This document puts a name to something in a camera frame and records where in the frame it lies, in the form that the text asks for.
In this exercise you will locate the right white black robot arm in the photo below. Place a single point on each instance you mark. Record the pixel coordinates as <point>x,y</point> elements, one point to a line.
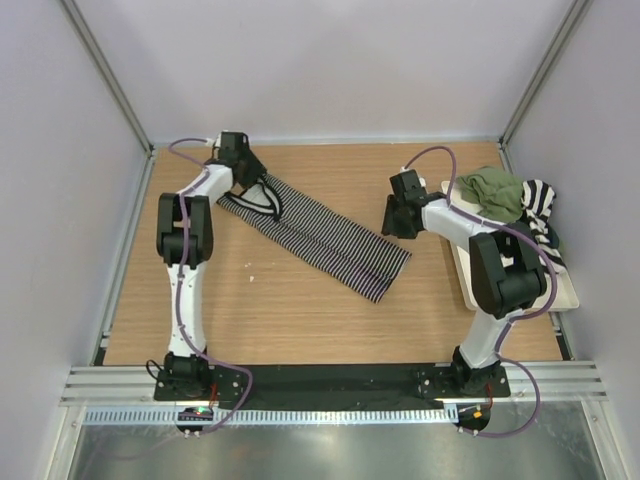
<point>482,346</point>

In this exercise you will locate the thin-striped black white tank top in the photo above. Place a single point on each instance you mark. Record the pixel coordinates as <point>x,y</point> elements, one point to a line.
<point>354,255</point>

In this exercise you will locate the left aluminium corner post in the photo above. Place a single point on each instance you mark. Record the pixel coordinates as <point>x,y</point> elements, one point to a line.
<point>105,72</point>

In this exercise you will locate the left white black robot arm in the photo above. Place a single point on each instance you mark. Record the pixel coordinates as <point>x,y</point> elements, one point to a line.
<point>185,243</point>

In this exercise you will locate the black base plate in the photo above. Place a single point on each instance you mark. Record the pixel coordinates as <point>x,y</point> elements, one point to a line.
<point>431,381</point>

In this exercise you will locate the slotted cable duct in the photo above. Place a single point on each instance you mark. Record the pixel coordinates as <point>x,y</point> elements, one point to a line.
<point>197,417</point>

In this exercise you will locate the right aluminium corner post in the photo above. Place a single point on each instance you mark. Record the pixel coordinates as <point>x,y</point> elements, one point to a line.
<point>558,43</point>

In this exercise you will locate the white plastic tray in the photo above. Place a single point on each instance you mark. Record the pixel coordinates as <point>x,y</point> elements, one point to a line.
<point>499,271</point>

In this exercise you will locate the aluminium frame rail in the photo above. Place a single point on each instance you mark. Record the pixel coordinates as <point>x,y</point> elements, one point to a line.
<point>547,381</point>

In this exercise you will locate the wide-striped black white tank top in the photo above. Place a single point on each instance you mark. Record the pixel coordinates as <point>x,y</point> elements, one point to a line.
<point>537,203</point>

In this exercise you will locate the green tank top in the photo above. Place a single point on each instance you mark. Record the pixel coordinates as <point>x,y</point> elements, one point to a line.
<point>497,192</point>

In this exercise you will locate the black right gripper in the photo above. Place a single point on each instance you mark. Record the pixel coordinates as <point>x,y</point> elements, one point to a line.
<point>390,227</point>

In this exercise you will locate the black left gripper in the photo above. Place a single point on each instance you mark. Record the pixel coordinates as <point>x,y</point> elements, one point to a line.
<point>257,169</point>

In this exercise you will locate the aluminium corner post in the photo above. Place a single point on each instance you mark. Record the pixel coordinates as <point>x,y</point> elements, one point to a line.
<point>105,72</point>
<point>558,43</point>

